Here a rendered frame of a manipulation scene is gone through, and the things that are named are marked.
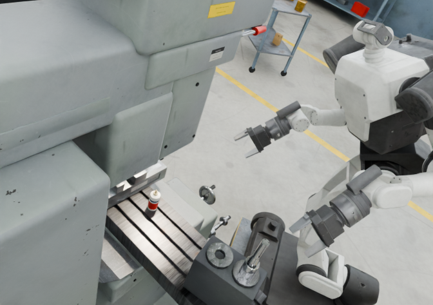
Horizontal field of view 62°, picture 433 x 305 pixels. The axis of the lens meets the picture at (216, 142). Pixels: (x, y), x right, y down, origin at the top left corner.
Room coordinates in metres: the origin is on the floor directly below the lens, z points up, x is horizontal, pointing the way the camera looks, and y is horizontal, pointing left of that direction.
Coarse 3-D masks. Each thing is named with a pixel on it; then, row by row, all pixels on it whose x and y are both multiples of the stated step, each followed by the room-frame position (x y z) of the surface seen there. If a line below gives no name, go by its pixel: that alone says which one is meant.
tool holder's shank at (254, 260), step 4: (264, 240) 0.66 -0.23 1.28; (260, 244) 0.65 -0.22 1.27; (264, 244) 0.65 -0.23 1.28; (268, 244) 0.65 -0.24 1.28; (256, 248) 0.66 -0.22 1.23; (260, 248) 0.64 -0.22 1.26; (264, 248) 0.65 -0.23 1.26; (256, 252) 0.65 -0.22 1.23; (260, 252) 0.64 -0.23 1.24; (252, 256) 0.65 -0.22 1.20; (256, 256) 0.64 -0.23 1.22; (260, 256) 0.64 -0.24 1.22; (252, 260) 0.64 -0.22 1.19; (256, 260) 0.64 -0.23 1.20; (252, 264) 0.64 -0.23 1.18; (256, 264) 0.64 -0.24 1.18
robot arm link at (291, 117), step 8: (296, 104) 1.24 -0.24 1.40; (280, 112) 1.21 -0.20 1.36; (288, 112) 1.22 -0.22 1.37; (296, 112) 1.24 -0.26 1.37; (280, 120) 1.20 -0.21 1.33; (288, 120) 1.21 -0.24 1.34; (296, 120) 1.19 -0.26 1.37; (304, 120) 1.20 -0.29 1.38; (280, 128) 1.18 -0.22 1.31; (288, 128) 1.19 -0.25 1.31; (296, 128) 1.18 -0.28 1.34; (304, 128) 1.20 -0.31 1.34
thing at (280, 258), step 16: (256, 224) 1.31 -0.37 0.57; (272, 224) 1.29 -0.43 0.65; (256, 240) 1.20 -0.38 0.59; (272, 240) 1.23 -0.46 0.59; (288, 240) 1.29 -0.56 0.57; (272, 256) 1.13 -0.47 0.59; (288, 256) 1.19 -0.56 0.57; (272, 272) 1.05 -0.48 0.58; (288, 272) 1.09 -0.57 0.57; (352, 272) 1.08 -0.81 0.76; (272, 288) 0.97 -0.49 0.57; (288, 288) 1.01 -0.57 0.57; (304, 288) 1.04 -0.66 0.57; (352, 288) 1.02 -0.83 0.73; (368, 288) 1.03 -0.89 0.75; (272, 304) 0.90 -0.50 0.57; (288, 304) 0.92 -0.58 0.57; (304, 304) 0.95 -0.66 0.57; (320, 304) 0.98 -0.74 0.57; (336, 304) 1.00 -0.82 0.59; (352, 304) 1.00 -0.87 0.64; (368, 304) 1.00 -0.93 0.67
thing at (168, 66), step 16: (240, 32) 0.93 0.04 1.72; (176, 48) 0.71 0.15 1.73; (192, 48) 0.76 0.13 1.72; (208, 48) 0.81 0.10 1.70; (224, 48) 0.87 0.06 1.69; (160, 64) 0.67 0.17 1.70; (176, 64) 0.72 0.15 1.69; (192, 64) 0.77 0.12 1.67; (208, 64) 0.83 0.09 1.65; (160, 80) 0.68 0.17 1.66; (176, 80) 0.73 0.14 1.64
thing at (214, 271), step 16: (208, 240) 0.73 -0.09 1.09; (208, 256) 0.66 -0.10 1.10; (224, 256) 0.69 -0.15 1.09; (240, 256) 0.71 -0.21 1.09; (192, 272) 0.64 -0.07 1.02; (208, 272) 0.63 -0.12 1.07; (224, 272) 0.64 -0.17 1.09; (256, 272) 0.67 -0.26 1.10; (192, 288) 0.64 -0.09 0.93; (208, 288) 0.62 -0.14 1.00; (224, 288) 0.61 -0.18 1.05; (240, 288) 0.60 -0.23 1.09; (256, 288) 0.62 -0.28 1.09; (208, 304) 0.61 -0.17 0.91; (224, 304) 0.60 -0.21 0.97; (240, 304) 0.59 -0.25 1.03
